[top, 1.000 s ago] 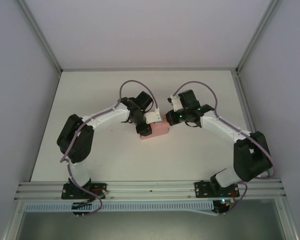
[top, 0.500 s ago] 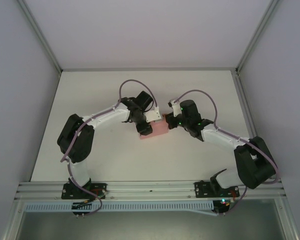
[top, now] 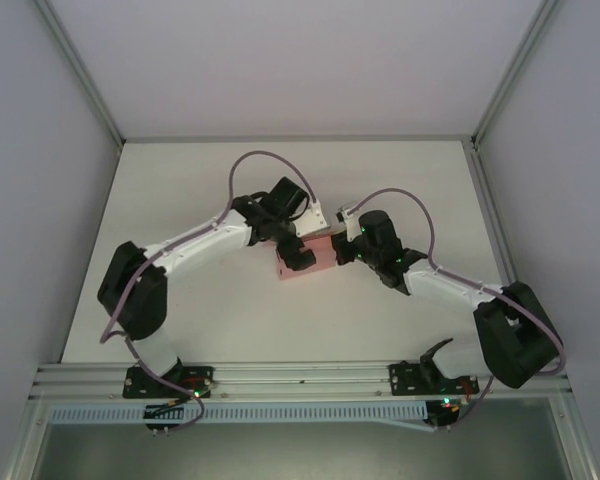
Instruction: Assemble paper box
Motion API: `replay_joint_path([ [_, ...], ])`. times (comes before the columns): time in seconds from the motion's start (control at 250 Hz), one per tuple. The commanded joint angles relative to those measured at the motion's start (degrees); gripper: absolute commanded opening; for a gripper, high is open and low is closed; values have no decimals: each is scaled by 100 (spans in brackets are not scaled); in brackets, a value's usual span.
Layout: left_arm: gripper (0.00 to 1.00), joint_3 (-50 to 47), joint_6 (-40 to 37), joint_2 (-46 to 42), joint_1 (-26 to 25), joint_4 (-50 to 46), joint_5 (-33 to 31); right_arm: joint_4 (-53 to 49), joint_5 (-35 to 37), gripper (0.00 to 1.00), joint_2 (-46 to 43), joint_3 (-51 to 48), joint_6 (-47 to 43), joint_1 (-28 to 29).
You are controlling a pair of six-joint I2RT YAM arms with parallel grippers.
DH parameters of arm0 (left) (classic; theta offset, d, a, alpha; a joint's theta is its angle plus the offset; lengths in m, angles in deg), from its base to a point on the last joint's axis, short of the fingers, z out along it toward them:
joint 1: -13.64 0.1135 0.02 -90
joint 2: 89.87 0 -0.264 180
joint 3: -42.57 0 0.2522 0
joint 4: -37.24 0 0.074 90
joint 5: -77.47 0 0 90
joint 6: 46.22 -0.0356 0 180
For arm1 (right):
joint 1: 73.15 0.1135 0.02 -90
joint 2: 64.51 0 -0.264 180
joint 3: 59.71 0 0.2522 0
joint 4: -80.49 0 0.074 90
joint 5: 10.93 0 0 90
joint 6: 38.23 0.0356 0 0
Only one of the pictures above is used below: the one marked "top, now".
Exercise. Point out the pink paper box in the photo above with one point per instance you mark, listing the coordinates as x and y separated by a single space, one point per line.
320 252

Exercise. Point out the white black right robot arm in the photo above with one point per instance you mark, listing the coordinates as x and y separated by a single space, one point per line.
445 292

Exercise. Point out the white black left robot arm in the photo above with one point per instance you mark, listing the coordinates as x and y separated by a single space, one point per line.
200 250

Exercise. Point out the black right controller board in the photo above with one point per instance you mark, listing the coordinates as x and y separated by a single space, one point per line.
442 417

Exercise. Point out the black controller board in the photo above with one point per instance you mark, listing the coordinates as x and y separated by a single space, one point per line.
155 417
442 417

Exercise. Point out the black left controller board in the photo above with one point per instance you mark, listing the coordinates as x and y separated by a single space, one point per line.
155 417

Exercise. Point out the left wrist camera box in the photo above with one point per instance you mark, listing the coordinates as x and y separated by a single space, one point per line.
314 217

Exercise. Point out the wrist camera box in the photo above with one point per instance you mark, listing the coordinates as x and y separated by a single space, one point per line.
344 207
314 217

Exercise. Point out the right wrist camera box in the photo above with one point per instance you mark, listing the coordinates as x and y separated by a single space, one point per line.
344 207

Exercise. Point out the aluminium table side rail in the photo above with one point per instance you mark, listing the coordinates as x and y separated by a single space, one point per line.
496 235

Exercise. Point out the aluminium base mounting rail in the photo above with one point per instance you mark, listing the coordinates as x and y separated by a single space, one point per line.
300 380

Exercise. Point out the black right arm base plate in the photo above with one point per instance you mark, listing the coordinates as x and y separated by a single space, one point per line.
405 377

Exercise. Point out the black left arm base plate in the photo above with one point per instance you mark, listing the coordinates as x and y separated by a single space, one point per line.
200 375

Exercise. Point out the aluminium frame corner post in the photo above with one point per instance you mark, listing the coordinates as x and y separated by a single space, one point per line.
515 70
80 70

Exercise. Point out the aluminium lower frame beam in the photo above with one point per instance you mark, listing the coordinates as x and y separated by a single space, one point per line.
25 440
575 440

